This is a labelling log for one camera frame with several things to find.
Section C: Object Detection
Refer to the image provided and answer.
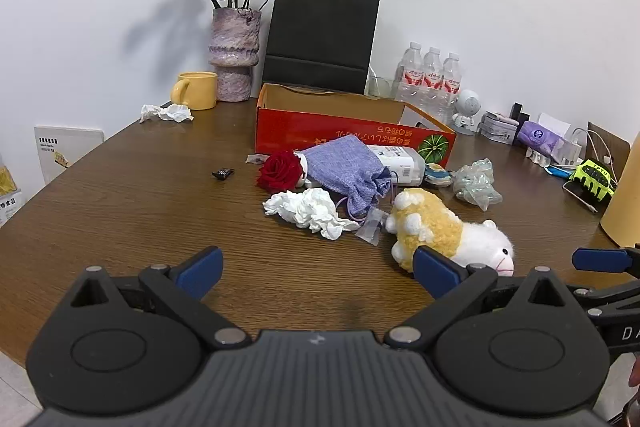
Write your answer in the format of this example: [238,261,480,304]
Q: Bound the yellow and black gloves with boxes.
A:
[568,158,617,204]

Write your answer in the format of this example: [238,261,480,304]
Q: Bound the black paper bag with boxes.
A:
[262,0,382,95]

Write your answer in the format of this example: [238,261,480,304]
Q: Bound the white plastic container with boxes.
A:
[366,144,427,186]

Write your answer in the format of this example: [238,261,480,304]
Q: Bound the blue snack packet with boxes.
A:
[424,163,455,191]

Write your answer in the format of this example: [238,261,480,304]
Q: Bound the bag of snack packets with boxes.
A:
[0,152,26,228]

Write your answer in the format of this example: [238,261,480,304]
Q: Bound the tan paper bag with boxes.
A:
[600,146,640,253]

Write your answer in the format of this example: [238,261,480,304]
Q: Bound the white charger with cable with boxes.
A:
[550,127,613,168]

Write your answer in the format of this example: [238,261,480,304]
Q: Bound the brown cardboard sheet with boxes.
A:
[586,122,632,180]

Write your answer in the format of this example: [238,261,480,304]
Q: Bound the yellow mug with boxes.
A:
[171,71,219,110]

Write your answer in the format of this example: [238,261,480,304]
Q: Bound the grey printed tin box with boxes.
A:
[480,111,521,144]

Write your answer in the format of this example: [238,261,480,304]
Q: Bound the white robot-shaped speaker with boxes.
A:
[451,89,482,136]

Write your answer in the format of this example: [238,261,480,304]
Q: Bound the purple drawstring pouch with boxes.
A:
[300,136,396,218]

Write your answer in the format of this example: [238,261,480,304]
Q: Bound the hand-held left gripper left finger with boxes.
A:
[67,246,251,350]

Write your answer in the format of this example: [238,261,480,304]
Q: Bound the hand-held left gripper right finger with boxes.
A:
[385,245,575,350]

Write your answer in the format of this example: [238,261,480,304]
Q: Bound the red artificial rose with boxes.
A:
[256,150,307,192]

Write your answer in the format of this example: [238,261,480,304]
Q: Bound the large white tissue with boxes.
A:
[263,188,361,241]

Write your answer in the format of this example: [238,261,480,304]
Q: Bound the small clear zip bag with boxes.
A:
[354,206,387,247]

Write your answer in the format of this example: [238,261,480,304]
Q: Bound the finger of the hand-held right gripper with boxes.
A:
[572,279,640,319]
[571,244,640,280]

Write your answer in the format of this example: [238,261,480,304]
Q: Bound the small crumpled white tissue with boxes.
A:
[139,103,194,124]

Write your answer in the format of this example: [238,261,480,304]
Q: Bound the clear water bottle red label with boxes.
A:
[440,52,464,120]
[395,41,426,108]
[420,47,447,115]

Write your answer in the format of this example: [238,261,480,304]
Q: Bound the purple ceramic vase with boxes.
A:
[208,8,262,102]

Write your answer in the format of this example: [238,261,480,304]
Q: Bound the clear plastic bag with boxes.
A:
[452,158,503,212]

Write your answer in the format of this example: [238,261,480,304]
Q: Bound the red cardboard box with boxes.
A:
[255,83,457,170]

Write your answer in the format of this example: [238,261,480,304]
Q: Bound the yellow and white plush sheep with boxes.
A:
[384,188,517,278]

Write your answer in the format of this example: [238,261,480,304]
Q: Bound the clear glass cup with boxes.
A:
[367,67,398,100]

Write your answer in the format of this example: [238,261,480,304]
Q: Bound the purple tissue pack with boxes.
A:
[516,113,571,155]

